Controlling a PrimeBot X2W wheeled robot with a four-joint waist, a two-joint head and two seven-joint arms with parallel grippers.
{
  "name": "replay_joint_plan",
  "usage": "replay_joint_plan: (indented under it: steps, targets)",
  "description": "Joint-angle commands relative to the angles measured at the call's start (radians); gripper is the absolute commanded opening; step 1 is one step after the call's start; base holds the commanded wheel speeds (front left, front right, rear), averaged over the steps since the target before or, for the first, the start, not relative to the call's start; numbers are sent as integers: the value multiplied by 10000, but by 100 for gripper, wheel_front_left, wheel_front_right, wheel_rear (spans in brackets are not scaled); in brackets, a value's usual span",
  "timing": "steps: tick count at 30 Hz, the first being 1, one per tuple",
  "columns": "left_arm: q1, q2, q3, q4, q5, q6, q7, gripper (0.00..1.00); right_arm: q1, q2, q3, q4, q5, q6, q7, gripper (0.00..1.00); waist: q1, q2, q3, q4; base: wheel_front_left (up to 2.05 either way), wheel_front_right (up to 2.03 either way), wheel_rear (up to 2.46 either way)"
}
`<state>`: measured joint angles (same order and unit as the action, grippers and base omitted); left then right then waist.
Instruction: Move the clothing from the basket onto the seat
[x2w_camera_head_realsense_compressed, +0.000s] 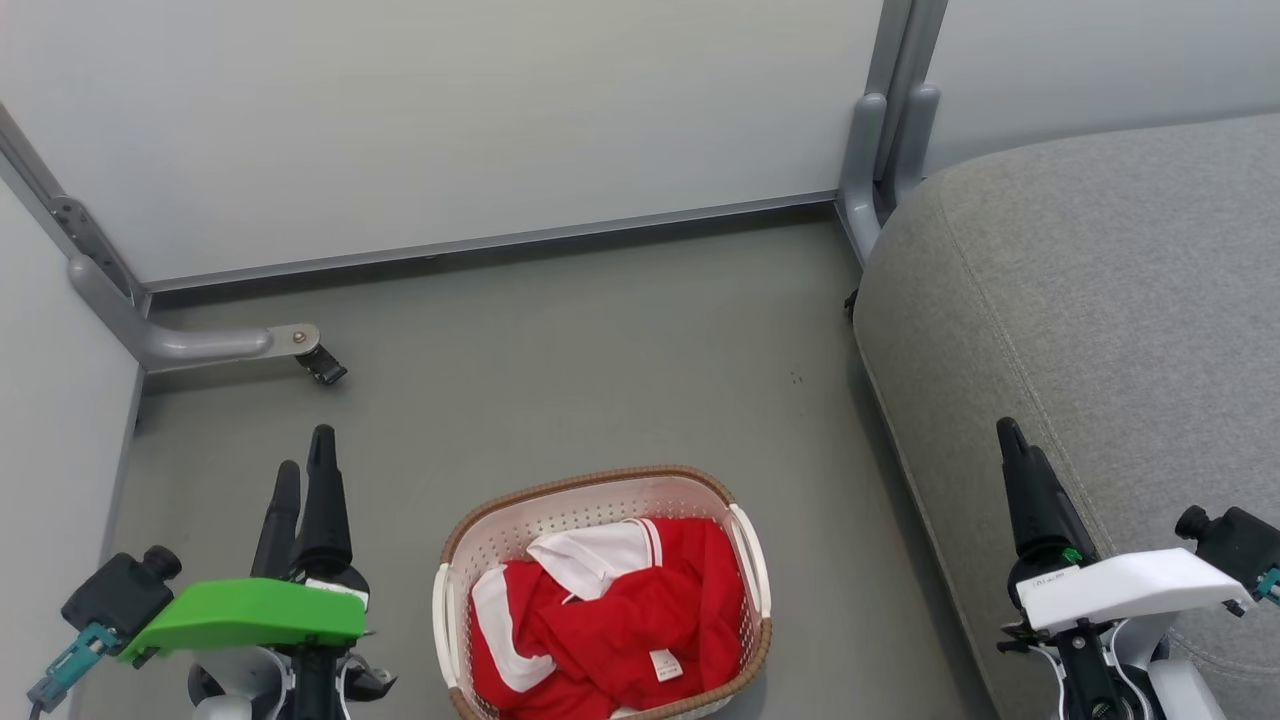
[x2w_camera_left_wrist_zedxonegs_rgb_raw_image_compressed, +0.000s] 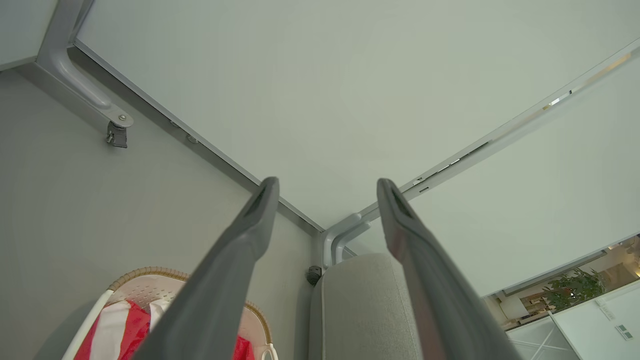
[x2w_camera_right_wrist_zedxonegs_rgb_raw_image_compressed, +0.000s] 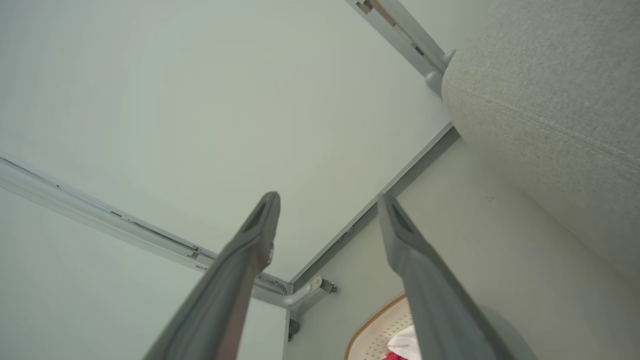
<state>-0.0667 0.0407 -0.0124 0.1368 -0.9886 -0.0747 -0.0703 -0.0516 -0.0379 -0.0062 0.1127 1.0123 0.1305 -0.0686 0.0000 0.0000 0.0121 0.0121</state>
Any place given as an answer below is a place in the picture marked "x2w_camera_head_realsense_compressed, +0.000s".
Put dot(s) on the black caster wheel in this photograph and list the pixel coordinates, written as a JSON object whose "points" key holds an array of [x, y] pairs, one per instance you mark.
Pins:
{"points": [[322, 367]]}

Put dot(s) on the teal camera connector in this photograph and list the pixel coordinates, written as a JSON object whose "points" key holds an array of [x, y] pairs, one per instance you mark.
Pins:
{"points": [[1270, 585], [70, 665]]}

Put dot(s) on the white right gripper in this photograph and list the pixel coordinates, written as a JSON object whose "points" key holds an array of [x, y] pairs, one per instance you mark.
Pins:
{"points": [[1130, 585]]}

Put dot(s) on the white perforated laundry basket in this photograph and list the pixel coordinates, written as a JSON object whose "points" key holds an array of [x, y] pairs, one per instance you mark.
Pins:
{"points": [[600, 500]]}

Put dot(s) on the grey fabric sofa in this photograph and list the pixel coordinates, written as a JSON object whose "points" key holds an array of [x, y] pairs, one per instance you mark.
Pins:
{"points": [[1100, 300]]}

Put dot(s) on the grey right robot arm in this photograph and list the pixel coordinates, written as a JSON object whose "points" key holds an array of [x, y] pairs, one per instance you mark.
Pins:
{"points": [[1180, 690]]}

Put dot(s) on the red and white shirt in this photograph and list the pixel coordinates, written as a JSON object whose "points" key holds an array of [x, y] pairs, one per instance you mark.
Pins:
{"points": [[640, 610]]}

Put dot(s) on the teal right camera connector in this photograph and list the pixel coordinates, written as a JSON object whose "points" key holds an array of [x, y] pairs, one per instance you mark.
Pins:
{"points": [[1270, 585]]}

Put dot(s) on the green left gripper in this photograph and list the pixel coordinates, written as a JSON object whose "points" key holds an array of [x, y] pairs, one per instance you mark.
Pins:
{"points": [[250, 615]]}

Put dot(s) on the teal left camera connector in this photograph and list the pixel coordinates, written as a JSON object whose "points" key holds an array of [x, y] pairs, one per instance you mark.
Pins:
{"points": [[70, 665]]}

